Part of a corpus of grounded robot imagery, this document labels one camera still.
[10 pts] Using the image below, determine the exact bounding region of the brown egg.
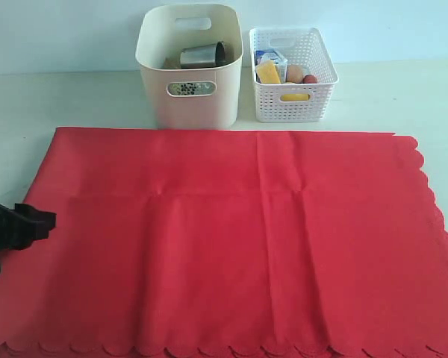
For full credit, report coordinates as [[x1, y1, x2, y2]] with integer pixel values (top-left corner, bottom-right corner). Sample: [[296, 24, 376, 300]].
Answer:
[[286, 64, 305, 84]]

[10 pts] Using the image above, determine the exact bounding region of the cream plastic storage bin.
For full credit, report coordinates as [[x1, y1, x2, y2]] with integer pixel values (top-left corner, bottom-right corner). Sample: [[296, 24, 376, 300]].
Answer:
[[135, 4, 243, 129]]

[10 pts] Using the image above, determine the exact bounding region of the white perforated plastic basket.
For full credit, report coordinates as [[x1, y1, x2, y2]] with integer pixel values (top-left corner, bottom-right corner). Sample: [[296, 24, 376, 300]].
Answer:
[[249, 28, 338, 123]]

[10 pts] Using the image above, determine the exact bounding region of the orange red sausage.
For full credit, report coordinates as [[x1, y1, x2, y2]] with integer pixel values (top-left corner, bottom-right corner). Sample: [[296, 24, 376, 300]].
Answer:
[[302, 74, 318, 84]]

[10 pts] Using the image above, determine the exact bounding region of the stainless steel cup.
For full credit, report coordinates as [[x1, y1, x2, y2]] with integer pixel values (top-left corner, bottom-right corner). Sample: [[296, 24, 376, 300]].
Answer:
[[179, 41, 234, 69]]

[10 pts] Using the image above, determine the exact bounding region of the pale green ceramic bowl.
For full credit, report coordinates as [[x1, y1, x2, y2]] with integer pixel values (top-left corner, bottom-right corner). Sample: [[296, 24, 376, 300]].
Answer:
[[167, 81, 216, 97]]

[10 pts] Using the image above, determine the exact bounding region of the red scalloped table cloth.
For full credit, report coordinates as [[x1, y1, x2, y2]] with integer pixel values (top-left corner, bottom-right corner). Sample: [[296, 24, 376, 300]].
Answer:
[[0, 128, 448, 357]]

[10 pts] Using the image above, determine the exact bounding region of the blue white milk carton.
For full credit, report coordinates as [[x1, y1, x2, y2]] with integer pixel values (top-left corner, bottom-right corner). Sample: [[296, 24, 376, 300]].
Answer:
[[254, 48, 287, 84]]

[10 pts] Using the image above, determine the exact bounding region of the yellow cheese wedge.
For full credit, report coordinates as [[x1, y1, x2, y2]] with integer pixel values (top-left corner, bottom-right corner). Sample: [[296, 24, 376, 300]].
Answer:
[[255, 60, 281, 84]]

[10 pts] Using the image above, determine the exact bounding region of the round brown wooden plate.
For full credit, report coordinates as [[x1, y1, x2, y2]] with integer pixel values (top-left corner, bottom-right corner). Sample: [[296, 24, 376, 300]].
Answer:
[[162, 57, 181, 70]]

